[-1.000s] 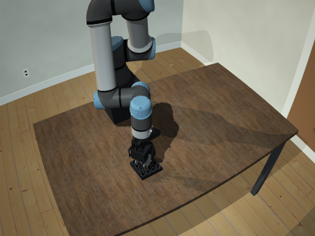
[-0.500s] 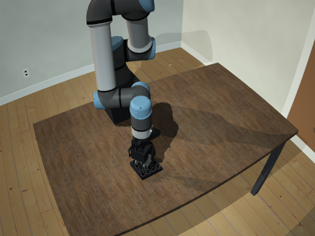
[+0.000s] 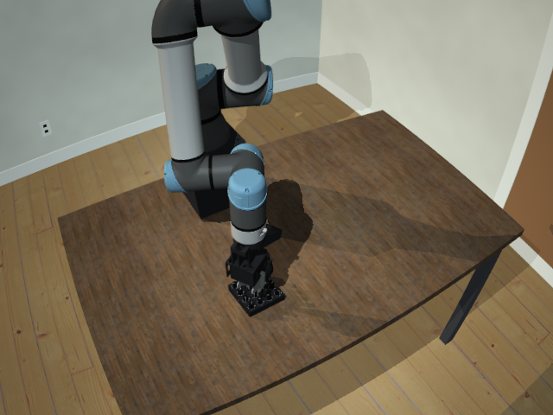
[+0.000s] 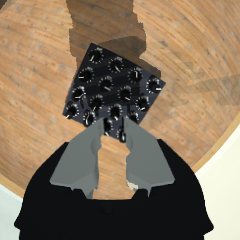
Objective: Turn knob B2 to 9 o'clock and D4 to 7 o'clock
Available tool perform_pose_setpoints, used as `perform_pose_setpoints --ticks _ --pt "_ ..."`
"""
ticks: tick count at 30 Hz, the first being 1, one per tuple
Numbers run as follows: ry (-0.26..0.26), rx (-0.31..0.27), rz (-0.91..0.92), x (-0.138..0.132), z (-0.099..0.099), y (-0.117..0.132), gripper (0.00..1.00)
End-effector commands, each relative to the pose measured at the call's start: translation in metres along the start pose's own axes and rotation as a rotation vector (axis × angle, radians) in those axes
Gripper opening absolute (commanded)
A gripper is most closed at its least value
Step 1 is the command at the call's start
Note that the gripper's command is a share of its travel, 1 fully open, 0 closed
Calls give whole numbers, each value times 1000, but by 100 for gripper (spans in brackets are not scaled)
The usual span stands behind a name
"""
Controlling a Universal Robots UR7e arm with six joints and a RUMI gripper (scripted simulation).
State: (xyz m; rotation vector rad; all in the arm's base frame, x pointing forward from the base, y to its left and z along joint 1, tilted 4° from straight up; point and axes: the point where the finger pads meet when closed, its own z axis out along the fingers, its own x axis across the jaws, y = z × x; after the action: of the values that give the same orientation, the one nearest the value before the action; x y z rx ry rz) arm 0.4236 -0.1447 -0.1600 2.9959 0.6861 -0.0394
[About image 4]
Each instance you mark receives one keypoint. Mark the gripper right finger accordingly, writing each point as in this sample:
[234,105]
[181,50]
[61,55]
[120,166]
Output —
[153,165]

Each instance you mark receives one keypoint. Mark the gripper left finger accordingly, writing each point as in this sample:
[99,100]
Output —
[73,165]

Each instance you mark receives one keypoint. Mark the black knob box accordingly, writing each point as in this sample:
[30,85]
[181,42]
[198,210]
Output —
[103,81]

